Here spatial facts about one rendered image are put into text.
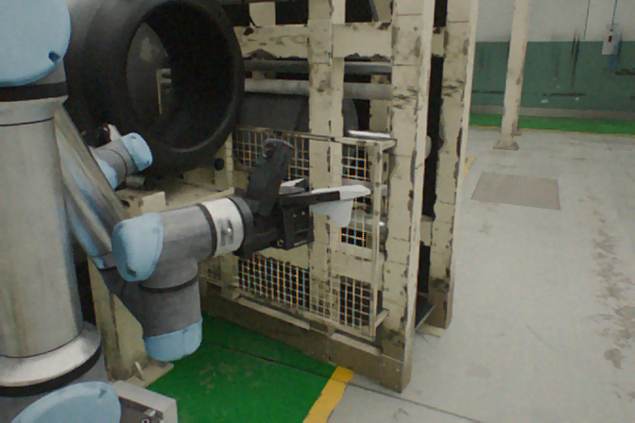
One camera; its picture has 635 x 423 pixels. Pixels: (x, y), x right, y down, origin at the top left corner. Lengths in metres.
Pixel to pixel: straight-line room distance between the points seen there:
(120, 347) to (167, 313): 1.44
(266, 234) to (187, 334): 0.17
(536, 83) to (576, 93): 0.74
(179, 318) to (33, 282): 0.18
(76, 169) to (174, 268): 0.18
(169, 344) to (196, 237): 0.14
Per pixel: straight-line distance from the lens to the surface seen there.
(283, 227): 0.68
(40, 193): 0.53
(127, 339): 2.08
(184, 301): 0.64
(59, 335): 0.59
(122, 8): 1.37
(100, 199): 0.69
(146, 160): 1.00
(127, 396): 1.00
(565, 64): 10.34
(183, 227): 0.61
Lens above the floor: 1.28
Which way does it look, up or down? 15 degrees down
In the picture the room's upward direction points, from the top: straight up
